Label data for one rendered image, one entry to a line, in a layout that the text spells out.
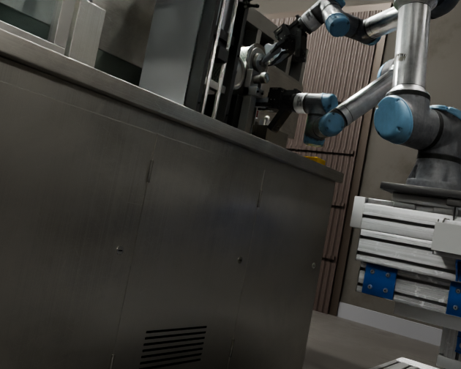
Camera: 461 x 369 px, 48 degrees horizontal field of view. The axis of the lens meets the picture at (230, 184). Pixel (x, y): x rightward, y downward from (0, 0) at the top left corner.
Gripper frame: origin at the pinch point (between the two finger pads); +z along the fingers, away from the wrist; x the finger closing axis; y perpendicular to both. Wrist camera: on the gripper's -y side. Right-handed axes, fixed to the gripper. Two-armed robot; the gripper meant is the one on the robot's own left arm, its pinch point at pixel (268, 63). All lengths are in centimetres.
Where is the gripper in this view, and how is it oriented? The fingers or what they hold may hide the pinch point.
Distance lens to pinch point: 206.5
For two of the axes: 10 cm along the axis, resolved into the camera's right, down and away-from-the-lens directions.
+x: -5.9, -1.6, -7.9
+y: -3.6, -8.2, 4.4
